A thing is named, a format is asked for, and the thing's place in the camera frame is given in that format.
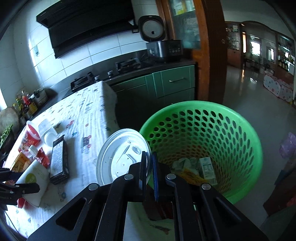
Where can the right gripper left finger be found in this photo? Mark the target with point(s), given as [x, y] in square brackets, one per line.
[97, 212]

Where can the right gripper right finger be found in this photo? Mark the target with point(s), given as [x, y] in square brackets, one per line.
[200, 212]

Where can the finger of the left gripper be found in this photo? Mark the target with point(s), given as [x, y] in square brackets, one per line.
[6, 175]
[10, 194]

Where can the white paper cup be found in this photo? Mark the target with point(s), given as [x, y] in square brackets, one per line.
[35, 173]

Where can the white plastic cup lid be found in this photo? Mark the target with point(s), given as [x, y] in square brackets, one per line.
[122, 149]

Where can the orange pink drink carton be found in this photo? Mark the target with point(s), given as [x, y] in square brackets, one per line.
[21, 163]

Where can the white blue milk carton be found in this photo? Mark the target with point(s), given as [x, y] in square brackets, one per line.
[206, 170]

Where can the yellow snack bag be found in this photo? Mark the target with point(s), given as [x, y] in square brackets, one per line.
[190, 177]

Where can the green perforated trash basket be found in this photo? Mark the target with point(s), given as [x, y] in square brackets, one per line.
[205, 129]

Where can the green kitchen cabinet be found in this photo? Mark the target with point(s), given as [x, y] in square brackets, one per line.
[158, 89]

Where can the bowl of green vegetables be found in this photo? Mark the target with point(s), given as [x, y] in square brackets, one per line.
[7, 138]

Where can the red snack wrapper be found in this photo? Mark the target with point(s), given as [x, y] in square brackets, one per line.
[43, 158]

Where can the crumpled tissue in basket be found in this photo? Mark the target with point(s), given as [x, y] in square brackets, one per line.
[185, 163]

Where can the black rectangular box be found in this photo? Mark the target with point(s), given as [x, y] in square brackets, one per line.
[59, 171]

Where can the round beige melon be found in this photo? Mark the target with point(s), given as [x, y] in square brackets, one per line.
[9, 117]

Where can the clear plastic cup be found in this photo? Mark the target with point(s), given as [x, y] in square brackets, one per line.
[47, 133]

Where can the condiment bottles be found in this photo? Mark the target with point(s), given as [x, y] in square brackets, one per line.
[25, 105]

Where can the steel pot on counter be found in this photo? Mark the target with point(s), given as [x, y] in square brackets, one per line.
[40, 97]

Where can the patterned white tablecloth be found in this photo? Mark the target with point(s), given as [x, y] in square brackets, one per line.
[86, 119]

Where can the purple plastic bag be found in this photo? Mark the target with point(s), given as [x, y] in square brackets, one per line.
[287, 147]

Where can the black gas stove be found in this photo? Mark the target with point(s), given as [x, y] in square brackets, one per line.
[103, 70]

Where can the black appliance beside cooker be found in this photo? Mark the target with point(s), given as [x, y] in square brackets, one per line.
[174, 48]

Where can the black range hood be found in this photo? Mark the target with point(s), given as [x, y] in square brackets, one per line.
[72, 24]

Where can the open rice cooker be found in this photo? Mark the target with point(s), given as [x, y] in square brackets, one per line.
[152, 30]

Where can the wooden door frame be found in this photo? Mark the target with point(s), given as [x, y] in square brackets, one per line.
[201, 27]

